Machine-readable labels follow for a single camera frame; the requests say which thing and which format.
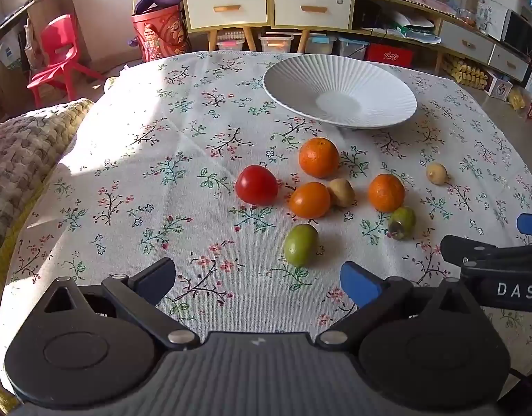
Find red printed bucket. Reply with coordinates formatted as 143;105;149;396
131;3;192;62

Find white drawer wooden cabinet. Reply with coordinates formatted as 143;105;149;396
268;0;355;53
178;0;271;52

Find clear storage box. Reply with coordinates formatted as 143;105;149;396
216;30;245;52
337;37;368;59
307;35;336;55
259;34;291;53

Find smooth orange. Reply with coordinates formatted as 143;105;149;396
289;182;332;219

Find red cardboard box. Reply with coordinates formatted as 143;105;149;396
365;43;414;68

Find brown cardboard box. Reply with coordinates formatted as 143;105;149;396
0;61;30;118

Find red tomato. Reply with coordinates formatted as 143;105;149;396
235;165;279;206

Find pile of yellow blocks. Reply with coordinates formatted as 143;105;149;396
441;54;488;89

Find long low wooden cabinet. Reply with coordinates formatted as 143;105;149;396
353;0;531;83

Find white paper bags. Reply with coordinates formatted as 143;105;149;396
389;11;440;44

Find small printed box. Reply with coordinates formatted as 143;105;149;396
487;76;514;98

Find red plastic chair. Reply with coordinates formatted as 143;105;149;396
27;14;106;107

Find tan longan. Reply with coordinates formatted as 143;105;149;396
426;163;449;185

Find floral tablecloth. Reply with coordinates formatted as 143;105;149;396
0;50;532;399

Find black microwave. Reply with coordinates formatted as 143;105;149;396
502;11;532;46

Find wooden shelf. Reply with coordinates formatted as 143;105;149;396
0;0;71;70

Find woven cushion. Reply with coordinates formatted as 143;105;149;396
0;99;95;265

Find white ribbed plate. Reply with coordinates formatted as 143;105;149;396
263;54;418;130

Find black box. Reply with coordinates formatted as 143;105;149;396
355;0;394;31

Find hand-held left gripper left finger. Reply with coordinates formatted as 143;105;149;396
44;258;200;351

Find dimpled orange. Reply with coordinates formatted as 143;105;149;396
368;174;406;213
298;137;340;178

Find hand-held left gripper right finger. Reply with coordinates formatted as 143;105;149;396
316;261;480;351

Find brown kiwi fruit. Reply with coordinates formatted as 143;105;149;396
327;179;355;208

